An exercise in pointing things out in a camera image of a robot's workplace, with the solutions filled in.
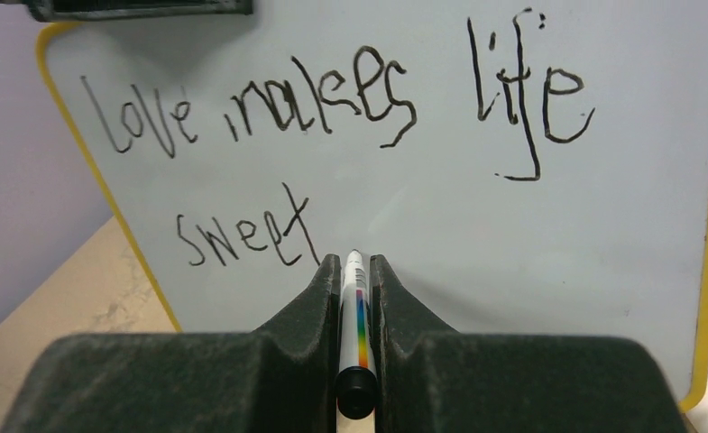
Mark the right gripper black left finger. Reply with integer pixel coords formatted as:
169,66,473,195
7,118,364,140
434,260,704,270
1,254,341,432

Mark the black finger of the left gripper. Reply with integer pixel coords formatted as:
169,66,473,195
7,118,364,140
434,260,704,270
0,0,253,23

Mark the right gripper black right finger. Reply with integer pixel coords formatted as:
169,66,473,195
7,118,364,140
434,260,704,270
370,255,685,432

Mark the black-capped whiteboard marker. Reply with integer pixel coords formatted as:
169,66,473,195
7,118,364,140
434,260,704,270
335,250,379,420

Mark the yellow-framed whiteboard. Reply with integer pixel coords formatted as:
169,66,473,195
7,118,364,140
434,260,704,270
36,1,708,409

